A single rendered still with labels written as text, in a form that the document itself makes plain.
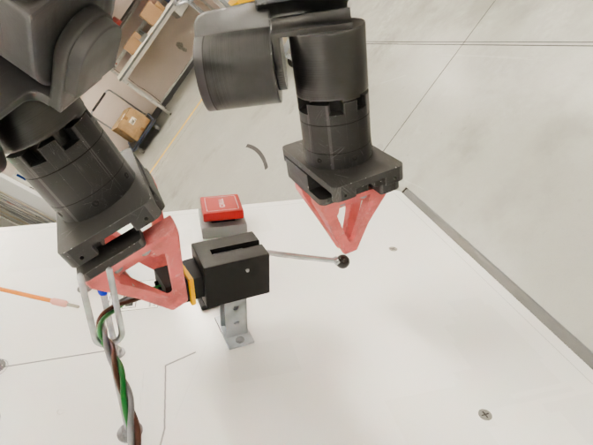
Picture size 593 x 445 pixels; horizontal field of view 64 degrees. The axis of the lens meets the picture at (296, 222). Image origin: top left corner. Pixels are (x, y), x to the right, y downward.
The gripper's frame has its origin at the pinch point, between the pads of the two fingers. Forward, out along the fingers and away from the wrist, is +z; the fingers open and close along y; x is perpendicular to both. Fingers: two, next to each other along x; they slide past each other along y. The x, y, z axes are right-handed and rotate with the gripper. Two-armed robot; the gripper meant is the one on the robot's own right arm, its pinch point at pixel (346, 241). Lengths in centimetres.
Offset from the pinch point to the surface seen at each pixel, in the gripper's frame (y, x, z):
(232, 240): -1.0, -10.4, -3.9
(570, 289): -33, 86, 72
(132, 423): 15.6, -20.5, -6.7
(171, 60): -783, 111, 139
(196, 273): 1.1, -14.3, -3.5
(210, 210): -17.9, -9.0, 2.1
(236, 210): -16.8, -6.0, 2.6
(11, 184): -85, -42, 16
